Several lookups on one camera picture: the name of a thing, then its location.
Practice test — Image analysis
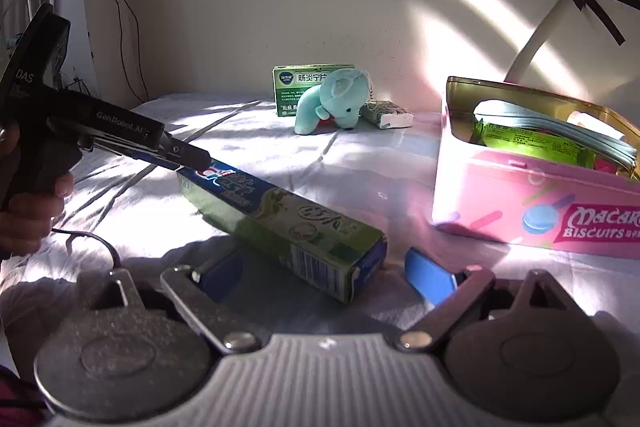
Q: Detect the black wall cable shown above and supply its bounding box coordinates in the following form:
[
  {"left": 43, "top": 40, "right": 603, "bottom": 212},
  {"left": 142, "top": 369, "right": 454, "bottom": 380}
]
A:
[{"left": 92, "top": 0, "right": 151, "bottom": 103}]

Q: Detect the green toothpaste box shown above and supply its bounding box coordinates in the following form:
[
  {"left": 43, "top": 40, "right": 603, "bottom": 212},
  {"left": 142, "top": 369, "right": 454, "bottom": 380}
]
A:
[{"left": 178, "top": 160, "right": 387, "bottom": 303}]

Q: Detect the tissue pack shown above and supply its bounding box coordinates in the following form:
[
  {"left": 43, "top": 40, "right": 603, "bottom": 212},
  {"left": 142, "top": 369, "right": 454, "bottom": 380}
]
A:
[{"left": 360, "top": 100, "right": 413, "bottom": 130}]

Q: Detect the person's left hand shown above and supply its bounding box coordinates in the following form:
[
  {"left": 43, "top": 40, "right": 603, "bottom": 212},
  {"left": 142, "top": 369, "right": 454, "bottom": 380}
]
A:
[{"left": 1, "top": 124, "right": 74, "bottom": 260}]

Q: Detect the pink macaron biscuit tin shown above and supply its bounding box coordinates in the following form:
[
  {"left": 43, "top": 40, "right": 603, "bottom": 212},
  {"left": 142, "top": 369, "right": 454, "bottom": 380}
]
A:
[{"left": 432, "top": 77, "right": 639, "bottom": 259}]

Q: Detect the green packet in tin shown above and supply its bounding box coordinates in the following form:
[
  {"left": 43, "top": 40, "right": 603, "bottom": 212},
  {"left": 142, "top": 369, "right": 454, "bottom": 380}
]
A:
[{"left": 471, "top": 120, "right": 596, "bottom": 170}]

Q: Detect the white flat power cable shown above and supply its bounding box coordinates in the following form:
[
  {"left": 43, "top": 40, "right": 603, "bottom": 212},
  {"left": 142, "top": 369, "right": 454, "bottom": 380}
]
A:
[{"left": 503, "top": 0, "right": 576, "bottom": 84}]

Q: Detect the white striped pack in tin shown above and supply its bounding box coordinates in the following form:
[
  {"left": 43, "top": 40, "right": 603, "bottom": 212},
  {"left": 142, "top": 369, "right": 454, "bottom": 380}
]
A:
[{"left": 473, "top": 100, "right": 638, "bottom": 172}]

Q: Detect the light bed sheet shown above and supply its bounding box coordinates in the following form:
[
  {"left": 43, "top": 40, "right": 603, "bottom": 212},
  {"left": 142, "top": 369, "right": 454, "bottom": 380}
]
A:
[{"left": 0, "top": 92, "right": 640, "bottom": 408}]

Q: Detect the green medicine box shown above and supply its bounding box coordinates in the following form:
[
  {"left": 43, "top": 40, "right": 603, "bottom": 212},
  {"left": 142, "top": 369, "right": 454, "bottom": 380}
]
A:
[{"left": 272, "top": 64, "right": 355, "bottom": 117}]

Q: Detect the teal plush elephant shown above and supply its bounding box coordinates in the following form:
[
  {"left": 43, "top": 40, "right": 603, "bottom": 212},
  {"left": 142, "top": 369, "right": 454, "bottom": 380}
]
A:
[{"left": 294, "top": 68, "right": 371, "bottom": 135}]

